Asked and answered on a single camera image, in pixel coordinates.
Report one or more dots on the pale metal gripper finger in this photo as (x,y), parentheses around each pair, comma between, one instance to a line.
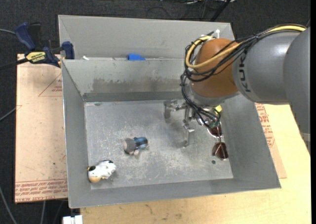
(168,110)
(189,134)

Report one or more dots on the grey metal bin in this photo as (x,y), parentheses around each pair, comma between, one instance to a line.
(158,129)

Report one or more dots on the red-brown lens sunglasses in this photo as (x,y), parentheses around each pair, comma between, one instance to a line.
(220,150)

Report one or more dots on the blue and grey toy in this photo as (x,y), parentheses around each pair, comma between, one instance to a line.
(138,143)

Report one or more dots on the blue block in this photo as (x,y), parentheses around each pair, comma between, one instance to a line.
(134,57)

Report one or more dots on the white and black toy animal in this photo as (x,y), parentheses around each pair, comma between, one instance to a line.
(103,169)

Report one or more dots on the brown cardboard board, red print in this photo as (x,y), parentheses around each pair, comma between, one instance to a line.
(39,129)

